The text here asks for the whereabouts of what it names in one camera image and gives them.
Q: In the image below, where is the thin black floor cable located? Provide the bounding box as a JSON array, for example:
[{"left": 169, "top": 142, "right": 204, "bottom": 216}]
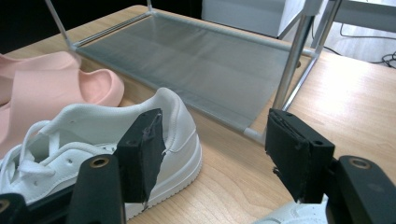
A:
[{"left": 339, "top": 22, "right": 396, "bottom": 41}]

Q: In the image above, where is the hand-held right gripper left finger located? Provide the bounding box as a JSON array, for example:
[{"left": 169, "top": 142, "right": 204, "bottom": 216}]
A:
[{"left": 113, "top": 107, "right": 167, "bottom": 210}]

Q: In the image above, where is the white desk frame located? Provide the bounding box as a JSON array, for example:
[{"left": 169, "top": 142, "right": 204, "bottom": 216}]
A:
[{"left": 334, "top": 0, "right": 396, "bottom": 35}]

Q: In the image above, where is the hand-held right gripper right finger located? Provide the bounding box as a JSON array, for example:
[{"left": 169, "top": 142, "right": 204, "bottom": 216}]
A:
[{"left": 264, "top": 107, "right": 336, "bottom": 204}]

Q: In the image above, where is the black coiled cable bundle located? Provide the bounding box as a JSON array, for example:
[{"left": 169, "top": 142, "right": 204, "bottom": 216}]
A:
[{"left": 368, "top": 50, "right": 396, "bottom": 69}]

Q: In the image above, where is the grey metal shoe rack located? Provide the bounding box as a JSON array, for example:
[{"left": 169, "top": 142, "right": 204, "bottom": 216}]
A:
[{"left": 45, "top": 0, "right": 344, "bottom": 146}]

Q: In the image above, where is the white sneaker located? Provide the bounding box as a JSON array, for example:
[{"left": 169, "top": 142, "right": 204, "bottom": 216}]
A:
[
  {"left": 0, "top": 87, "right": 204, "bottom": 220},
  {"left": 253, "top": 199, "right": 330, "bottom": 224}
]

